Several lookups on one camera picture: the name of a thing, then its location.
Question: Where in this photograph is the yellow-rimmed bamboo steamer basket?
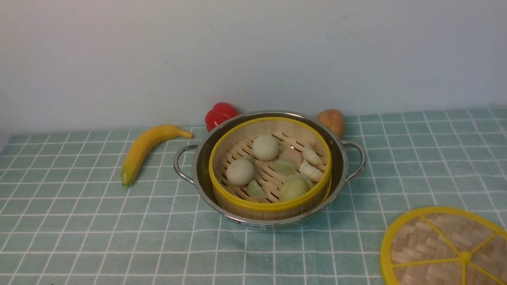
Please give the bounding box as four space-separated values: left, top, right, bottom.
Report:
208 115 332 220

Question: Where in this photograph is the yellow woven steamer lid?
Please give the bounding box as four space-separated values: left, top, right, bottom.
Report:
379 206 507 285

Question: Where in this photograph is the stainless steel pot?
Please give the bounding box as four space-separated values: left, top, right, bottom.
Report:
173 110 366 230

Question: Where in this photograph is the round white bun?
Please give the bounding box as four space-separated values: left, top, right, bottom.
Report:
252 135 279 161
226 159 255 186

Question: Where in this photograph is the pink translucent dumpling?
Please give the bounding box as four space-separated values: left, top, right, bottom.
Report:
279 148 303 169

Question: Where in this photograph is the red bell pepper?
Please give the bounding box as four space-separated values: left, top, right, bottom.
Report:
205 102 239 132

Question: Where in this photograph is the small green dumpling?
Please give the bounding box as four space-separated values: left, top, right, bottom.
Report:
248 179 268 199

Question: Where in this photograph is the large pale green bun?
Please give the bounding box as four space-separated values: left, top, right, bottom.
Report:
278 174 314 202

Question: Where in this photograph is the brown potato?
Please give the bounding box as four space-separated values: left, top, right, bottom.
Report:
316 109 346 140

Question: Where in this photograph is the yellow banana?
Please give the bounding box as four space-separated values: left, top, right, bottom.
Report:
121 124 194 187

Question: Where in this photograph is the green checkered tablecloth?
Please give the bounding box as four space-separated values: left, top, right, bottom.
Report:
0 108 507 285

